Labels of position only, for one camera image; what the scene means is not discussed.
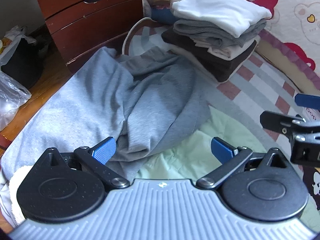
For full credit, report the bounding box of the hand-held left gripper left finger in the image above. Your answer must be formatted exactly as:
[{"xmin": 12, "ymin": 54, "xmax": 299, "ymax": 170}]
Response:
[{"xmin": 37, "ymin": 137, "xmax": 130, "ymax": 190}]

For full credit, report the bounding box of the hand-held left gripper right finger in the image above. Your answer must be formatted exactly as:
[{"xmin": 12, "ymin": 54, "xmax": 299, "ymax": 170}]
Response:
[{"xmin": 196, "ymin": 137, "xmax": 288, "ymax": 190}]

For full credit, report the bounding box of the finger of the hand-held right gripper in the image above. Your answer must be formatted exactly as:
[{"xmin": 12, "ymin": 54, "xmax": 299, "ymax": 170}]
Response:
[
  {"xmin": 294, "ymin": 94, "xmax": 320, "ymax": 108},
  {"xmin": 260, "ymin": 111, "xmax": 320, "ymax": 137}
]

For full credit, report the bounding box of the grey sweatshirt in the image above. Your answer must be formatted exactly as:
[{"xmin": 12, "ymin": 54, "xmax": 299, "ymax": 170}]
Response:
[{"xmin": 0, "ymin": 47, "xmax": 211, "ymax": 230}]

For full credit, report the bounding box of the stack of folded clothes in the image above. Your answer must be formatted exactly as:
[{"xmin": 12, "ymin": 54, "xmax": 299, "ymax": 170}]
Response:
[{"xmin": 161, "ymin": 27, "xmax": 257, "ymax": 83}]

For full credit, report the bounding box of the light green cloth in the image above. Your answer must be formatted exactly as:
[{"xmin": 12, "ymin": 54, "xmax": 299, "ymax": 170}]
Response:
[{"xmin": 135, "ymin": 105, "xmax": 317, "ymax": 233}]

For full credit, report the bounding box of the striped rug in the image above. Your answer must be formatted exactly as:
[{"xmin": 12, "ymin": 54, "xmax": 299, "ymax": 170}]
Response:
[{"xmin": 122, "ymin": 17, "xmax": 320, "ymax": 205}]

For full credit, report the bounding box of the bear printed blanket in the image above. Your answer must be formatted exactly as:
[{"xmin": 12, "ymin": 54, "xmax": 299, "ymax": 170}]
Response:
[{"xmin": 204, "ymin": 0, "xmax": 320, "ymax": 93}]

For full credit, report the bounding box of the cream folded garment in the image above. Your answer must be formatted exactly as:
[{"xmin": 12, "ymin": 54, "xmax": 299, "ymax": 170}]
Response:
[{"xmin": 194, "ymin": 35, "xmax": 261, "ymax": 61}]

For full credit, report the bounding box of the clear plastic bag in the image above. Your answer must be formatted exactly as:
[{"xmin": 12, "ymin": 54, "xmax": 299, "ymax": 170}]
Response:
[{"xmin": 0, "ymin": 70, "xmax": 32, "ymax": 130}]

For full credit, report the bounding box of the black bin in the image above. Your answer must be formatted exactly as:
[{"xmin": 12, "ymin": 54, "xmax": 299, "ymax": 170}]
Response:
[{"xmin": 1, "ymin": 37, "xmax": 49, "ymax": 89}]

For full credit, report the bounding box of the grey folded garment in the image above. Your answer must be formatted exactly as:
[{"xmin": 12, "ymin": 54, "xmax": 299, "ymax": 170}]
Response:
[{"xmin": 173, "ymin": 19, "xmax": 267, "ymax": 48}]

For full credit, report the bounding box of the white folded garment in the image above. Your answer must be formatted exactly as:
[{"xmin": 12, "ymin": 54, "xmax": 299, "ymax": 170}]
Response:
[{"xmin": 172, "ymin": 0, "xmax": 272, "ymax": 37}]

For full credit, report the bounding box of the wooden drawer chest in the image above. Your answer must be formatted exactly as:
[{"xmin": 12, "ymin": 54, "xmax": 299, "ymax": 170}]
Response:
[{"xmin": 32, "ymin": 0, "xmax": 143, "ymax": 73}]

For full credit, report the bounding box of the blue cloth item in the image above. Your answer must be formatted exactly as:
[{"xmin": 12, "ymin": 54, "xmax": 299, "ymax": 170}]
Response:
[{"xmin": 150, "ymin": 6, "xmax": 179, "ymax": 25}]

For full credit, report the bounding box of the white plastic bag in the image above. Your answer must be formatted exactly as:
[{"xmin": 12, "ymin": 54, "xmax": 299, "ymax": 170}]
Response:
[{"xmin": 0, "ymin": 26, "xmax": 37, "ymax": 65}]

